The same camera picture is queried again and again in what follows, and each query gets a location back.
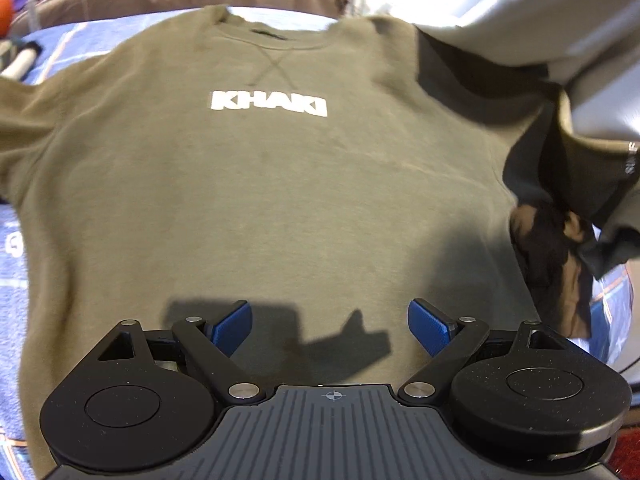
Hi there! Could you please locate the brown cloth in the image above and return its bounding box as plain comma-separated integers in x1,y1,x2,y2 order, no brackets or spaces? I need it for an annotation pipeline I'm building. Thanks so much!
507,200,608,341

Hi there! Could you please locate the navy cream checkered cloth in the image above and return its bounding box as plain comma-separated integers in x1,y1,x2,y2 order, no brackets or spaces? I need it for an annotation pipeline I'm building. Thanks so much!
0,40,42,82

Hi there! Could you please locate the blue patterned bedsheet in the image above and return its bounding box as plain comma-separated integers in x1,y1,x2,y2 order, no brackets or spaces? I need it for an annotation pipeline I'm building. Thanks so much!
0,10,640,480

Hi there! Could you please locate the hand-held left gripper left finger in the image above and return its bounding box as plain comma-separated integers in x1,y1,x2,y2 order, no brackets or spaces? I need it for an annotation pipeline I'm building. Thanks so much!
82,300,263,405

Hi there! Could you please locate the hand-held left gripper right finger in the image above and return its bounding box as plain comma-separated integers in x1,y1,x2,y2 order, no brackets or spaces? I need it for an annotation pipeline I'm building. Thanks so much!
398,299,577,404

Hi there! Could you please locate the grey sleeve of person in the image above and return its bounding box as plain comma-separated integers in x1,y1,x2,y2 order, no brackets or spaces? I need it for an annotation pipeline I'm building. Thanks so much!
345,0,640,153

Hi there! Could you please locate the olive green sweatshirt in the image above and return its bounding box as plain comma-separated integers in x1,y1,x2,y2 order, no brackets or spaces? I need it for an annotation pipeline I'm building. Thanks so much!
0,4,640,463

